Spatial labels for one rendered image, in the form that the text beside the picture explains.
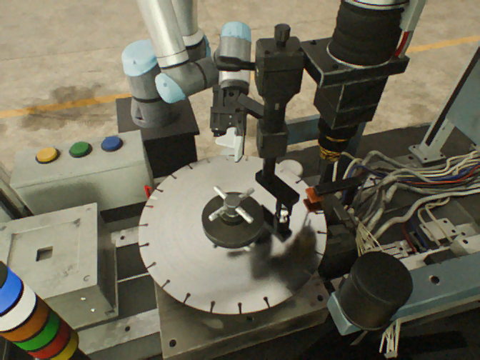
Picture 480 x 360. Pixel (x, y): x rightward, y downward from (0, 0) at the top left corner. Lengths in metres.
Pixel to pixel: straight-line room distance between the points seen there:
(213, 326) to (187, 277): 0.11
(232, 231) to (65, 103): 2.28
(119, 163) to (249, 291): 0.44
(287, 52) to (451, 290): 0.35
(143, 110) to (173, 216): 0.55
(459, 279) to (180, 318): 0.42
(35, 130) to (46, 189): 1.73
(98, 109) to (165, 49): 1.79
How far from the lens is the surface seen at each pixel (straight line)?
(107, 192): 0.89
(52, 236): 0.74
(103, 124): 2.46
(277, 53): 0.43
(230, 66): 0.48
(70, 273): 0.68
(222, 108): 0.78
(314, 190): 0.63
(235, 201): 0.56
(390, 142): 1.14
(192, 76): 0.88
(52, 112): 2.71
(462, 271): 0.53
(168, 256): 0.58
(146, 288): 0.79
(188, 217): 0.62
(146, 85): 1.06
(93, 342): 0.77
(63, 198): 0.90
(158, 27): 0.85
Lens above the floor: 1.45
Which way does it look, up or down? 47 degrees down
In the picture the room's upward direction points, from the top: straight up
